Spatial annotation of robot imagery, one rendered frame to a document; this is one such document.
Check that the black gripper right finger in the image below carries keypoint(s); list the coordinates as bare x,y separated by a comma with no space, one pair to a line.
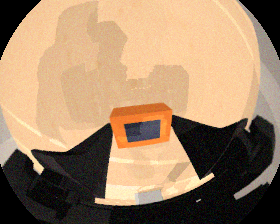
204,145

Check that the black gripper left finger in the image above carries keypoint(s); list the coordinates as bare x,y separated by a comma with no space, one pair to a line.
86,164

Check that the orange block with dark square mark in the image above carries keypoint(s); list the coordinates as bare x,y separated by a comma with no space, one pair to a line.
141,124

